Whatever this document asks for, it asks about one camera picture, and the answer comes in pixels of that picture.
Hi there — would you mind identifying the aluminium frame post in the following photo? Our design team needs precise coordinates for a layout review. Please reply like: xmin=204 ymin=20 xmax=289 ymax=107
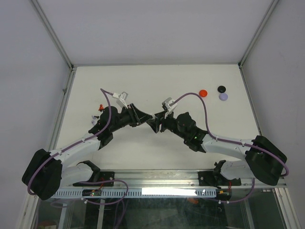
xmin=238 ymin=0 xmax=280 ymax=69
xmin=30 ymin=0 xmax=74 ymax=69

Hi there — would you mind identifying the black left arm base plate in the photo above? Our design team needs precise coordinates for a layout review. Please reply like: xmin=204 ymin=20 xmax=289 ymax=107
xmin=73 ymin=171 xmax=115 ymax=187

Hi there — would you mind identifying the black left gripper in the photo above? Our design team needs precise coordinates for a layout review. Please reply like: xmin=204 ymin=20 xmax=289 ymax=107
xmin=110 ymin=104 xmax=153 ymax=133

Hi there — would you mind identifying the black charging case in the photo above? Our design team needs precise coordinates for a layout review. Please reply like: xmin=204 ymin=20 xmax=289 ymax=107
xmin=217 ymin=85 xmax=226 ymax=94

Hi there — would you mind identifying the aluminium frame post left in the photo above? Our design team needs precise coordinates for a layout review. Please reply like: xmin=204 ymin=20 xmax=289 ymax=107
xmin=30 ymin=0 xmax=74 ymax=69

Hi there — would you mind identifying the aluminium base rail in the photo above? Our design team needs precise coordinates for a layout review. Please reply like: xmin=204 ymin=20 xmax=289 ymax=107
xmin=57 ymin=168 xmax=286 ymax=191

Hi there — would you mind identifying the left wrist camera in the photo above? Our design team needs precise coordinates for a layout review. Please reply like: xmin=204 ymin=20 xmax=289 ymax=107
xmin=112 ymin=92 xmax=128 ymax=108

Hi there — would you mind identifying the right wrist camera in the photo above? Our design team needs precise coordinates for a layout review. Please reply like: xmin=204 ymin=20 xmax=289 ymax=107
xmin=162 ymin=97 xmax=177 ymax=118

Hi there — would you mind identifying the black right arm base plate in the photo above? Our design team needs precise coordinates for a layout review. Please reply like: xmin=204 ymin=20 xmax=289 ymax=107
xmin=197 ymin=171 xmax=242 ymax=188

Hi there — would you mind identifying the white charging case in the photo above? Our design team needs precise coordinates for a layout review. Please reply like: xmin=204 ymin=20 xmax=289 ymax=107
xmin=151 ymin=114 xmax=157 ymax=121

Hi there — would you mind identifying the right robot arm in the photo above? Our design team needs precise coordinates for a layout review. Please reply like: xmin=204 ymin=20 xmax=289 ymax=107
xmin=147 ymin=112 xmax=287 ymax=186

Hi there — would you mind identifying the aluminium frame post right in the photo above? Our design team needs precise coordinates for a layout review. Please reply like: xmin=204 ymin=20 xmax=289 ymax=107
xmin=238 ymin=0 xmax=280 ymax=69

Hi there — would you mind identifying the orange charging case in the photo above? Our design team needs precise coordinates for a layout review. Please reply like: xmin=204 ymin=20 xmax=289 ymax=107
xmin=199 ymin=89 xmax=208 ymax=97

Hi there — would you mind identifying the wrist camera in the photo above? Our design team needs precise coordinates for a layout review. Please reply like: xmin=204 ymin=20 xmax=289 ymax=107
xmin=162 ymin=97 xmax=177 ymax=118
xmin=112 ymin=92 xmax=128 ymax=108

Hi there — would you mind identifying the grey slotted cable duct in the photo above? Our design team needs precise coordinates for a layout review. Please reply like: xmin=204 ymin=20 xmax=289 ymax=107
xmin=52 ymin=187 xmax=216 ymax=199

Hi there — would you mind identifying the orange earbud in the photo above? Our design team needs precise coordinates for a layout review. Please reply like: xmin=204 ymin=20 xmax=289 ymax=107
xmin=98 ymin=104 xmax=104 ymax=112

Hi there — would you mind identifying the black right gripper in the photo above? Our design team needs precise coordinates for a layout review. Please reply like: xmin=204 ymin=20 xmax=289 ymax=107
xmin=146 ymin=109 xmax=188 ymax=141

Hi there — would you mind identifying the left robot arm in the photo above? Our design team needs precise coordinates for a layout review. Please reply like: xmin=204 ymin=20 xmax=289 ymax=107
xmin=21 ymin=104 xmax=155 ymax=200

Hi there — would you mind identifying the lilac charging case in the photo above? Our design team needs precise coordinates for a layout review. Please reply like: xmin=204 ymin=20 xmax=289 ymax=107
xmin=219 ymin=93 xmax=228 ymax=101

